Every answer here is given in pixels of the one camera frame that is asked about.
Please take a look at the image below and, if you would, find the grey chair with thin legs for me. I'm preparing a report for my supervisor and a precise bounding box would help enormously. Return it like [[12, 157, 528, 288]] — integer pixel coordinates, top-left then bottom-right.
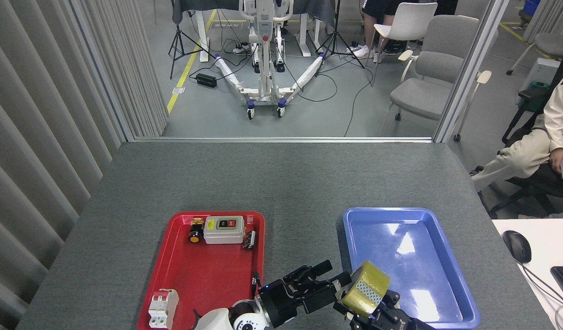
[[506, 14, 563, 76]]

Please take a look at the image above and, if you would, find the black mouse cable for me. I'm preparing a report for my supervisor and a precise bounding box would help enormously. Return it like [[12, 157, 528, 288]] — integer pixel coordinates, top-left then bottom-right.
[[522, 261, 563, 312]]

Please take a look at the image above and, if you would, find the yellow tape roll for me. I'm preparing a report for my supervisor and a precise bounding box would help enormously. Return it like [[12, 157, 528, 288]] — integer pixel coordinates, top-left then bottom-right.
[[341, 260, 391, 318]]

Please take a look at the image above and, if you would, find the grey pleated curtain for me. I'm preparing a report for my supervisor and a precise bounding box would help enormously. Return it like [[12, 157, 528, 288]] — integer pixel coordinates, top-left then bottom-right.
[[0, 0, 169, 330], [522, 0, 563, 44]]

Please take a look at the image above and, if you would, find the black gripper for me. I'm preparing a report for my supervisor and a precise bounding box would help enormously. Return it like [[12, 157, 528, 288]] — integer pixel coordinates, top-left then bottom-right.
[[333, 290, 435, 330], [261, 260, 353, 329]]

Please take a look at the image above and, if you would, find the seated person in white shoes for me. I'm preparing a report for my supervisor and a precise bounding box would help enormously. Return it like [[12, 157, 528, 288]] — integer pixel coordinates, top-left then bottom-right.
[[352, 0, 458, 64]]

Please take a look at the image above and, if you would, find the white side table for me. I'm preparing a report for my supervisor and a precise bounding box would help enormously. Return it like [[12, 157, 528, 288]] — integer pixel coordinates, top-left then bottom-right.
[[492, 218, 563, 330]]

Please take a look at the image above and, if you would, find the white cabinet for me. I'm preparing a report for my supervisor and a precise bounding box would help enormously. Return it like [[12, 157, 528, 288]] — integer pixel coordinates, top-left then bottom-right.
[[515, 57, 561, 108]]

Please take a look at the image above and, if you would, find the white plastic chair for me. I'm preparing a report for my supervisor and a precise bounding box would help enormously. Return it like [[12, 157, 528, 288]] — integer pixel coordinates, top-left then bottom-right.
[[371, 2, 438, 88]]

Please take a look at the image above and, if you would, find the red plastic tray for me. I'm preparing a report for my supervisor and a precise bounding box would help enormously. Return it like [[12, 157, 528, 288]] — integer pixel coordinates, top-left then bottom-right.
[[137, 211, 265, 330]]

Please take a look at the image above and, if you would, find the black computer mouse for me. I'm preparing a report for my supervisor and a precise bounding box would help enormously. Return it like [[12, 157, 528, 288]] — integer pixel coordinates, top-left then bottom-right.
[[502, 230, 532, 264]]

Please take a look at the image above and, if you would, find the seated person with phone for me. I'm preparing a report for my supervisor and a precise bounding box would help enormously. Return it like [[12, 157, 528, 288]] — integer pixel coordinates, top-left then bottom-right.
[[471, 66, 563, 218]]

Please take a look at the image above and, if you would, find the silver frame rail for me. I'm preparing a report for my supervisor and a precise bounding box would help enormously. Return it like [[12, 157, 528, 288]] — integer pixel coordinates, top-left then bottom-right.
[[134, 137, 435, 143]]

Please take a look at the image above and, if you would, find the silver frame post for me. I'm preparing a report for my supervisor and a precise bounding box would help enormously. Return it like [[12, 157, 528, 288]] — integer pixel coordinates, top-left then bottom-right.
[[433, 0, 511, 143]]

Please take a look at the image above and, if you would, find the green box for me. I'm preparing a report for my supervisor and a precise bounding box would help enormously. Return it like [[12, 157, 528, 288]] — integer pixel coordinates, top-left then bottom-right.
[[518, 82, 550, 113]]

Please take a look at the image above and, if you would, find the black office chair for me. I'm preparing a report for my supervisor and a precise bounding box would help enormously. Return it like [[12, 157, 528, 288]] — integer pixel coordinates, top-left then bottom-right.
[[469, 46, 563, 220]]

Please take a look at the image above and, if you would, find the blue plastic tray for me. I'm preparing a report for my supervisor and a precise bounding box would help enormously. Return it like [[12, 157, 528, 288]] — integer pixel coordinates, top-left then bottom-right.
[[343, 207, 480, 330]]

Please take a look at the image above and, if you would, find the white stand on wheels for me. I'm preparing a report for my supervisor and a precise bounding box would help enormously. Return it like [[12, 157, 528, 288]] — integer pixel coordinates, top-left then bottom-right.
[[215, 0, 325, 121]]

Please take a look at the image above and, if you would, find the black yellow push button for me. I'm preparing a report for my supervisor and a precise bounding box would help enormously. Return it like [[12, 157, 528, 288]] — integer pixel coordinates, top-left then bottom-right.
[[188, 218, 205, 243]]

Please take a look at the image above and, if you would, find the black tripod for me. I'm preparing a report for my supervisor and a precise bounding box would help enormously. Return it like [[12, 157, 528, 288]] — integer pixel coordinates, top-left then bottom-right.
[[314, 0, 365, 77], [168, 0, 217, 80]]

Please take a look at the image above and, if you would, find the grey push button switch box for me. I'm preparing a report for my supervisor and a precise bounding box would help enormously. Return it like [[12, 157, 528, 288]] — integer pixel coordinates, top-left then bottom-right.
[[203, 215, 246, 244]]

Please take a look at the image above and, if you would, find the grey armchair with pale armrests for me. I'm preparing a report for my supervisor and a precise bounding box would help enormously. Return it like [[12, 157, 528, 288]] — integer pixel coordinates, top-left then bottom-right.
[[382, 15, 492, 142]]

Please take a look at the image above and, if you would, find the white circuit breaker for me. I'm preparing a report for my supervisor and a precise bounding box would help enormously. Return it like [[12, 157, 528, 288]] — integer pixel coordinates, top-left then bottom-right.
[[148, 289, 180, 330]]

